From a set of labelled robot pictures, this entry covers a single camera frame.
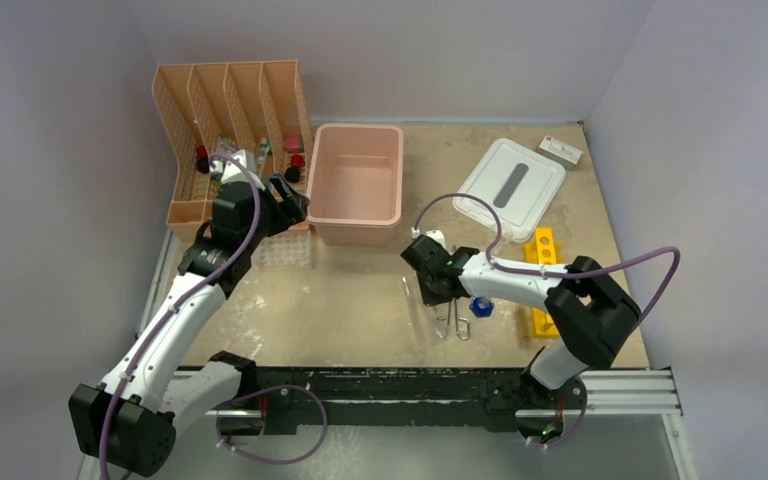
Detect clear acrylic tube rack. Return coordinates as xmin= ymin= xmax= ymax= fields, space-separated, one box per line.
xmin=252 ymin=230 xmax=313 ymax=269

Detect pink plastic bin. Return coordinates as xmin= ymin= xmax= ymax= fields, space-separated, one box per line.
xmin=307 ymin=123 xmax=404 ymax=246

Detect yellow test tube rack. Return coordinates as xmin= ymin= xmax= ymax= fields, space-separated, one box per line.
xmin=522 ymin=227 xmax=564 ymax=340

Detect glass stirring rod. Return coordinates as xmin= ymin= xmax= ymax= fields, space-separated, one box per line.
xmin=401 ymin=277 xmax=423 ymax=347

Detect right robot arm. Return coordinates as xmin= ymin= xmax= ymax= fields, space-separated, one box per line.
xmin=400 ymin=234 xmax=642 ymax=407

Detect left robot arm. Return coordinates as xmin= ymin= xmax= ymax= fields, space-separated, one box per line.
xmin=68 ymin=174 xmax=309 ymax=479

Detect metal crucible tongs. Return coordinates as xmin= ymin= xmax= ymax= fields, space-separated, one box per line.
xmin=432 ymin=299 xmax=471 ymax=341

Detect pink box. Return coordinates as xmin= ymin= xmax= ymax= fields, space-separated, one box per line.
xmin=283 ymin=135 xmax=304 ymax=154

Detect green capped tube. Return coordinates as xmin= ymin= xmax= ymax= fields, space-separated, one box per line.
xmin=256 ymin=137 xmax=271 ymax=175

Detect coloured marker pack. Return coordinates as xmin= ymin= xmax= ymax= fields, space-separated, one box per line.
xmin=216 ymin=136 xmax=239 ymax=155

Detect red black bottle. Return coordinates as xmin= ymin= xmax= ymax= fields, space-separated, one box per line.
xmin=195 ymin=145 xmax=210 ymax=175

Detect peach desk organizer rack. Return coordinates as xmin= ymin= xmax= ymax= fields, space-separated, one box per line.
xmin=151 ymin=60 xmax=314 ymax=243

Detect white plastic lid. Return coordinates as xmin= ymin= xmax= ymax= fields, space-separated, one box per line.
xmin=452 ymin=138 xmax=566 ymax=243

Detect white slide box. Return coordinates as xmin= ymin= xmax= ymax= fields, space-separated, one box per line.
xmin=537 ymin=136 xmax=583 ymax=170

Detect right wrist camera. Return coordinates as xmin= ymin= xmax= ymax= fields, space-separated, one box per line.
xmin=411 ymin=227 xmax=447 ymax=249

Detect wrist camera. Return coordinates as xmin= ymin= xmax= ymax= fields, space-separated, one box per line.
xmin=411 ymin=227 xmax=447 ymax=249
xmin=209 ymin=149 xmax=255 ymax=185

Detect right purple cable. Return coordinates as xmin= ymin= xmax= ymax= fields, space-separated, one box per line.
xmin=411 ymin=192 xmax=682 ymax=333

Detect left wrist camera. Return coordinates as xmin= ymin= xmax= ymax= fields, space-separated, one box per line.
xmin=209 ymin=149 xmax=255 ymax=185

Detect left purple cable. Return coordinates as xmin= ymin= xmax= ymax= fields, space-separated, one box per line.
xmin=95 ymin=152 xmax=263 ymax=480

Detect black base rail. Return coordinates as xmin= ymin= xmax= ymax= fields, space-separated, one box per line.
xmin=212 ymin=351 xmax=587 ymax=442

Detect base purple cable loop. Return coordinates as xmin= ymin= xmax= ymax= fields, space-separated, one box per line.
xmin=214 ymin=381 xmax=330 ymax=466

